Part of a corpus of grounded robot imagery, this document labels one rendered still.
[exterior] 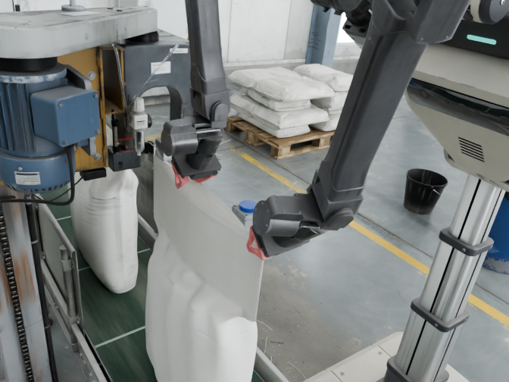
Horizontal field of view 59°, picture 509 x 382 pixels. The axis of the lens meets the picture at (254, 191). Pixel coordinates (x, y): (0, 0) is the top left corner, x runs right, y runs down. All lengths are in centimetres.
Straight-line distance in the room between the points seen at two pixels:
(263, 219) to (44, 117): 45
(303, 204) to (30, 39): 55
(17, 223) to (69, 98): 53
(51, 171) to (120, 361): 79
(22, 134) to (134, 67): 36
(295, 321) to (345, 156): 176
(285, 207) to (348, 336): 165
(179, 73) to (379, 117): 79
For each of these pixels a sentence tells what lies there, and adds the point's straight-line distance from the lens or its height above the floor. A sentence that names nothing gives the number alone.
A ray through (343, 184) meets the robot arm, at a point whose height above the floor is 128.
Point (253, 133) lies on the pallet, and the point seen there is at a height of 12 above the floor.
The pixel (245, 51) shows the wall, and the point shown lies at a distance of 647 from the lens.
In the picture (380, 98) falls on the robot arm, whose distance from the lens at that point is 55.
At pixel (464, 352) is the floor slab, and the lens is 248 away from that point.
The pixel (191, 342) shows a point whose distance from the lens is 116.
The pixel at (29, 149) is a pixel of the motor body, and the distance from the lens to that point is 99.
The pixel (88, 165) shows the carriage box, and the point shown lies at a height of 104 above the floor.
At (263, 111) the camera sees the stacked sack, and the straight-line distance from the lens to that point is 407.
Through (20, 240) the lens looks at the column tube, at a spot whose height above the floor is 83.
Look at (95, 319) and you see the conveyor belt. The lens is 175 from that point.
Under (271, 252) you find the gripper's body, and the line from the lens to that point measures 82.
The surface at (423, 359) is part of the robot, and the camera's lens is 154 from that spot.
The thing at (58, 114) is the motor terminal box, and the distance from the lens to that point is 89.
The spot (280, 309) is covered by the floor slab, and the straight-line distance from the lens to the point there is 237.
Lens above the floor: 156
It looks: 27 degrees down
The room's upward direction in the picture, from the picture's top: 6 degrees clockwise
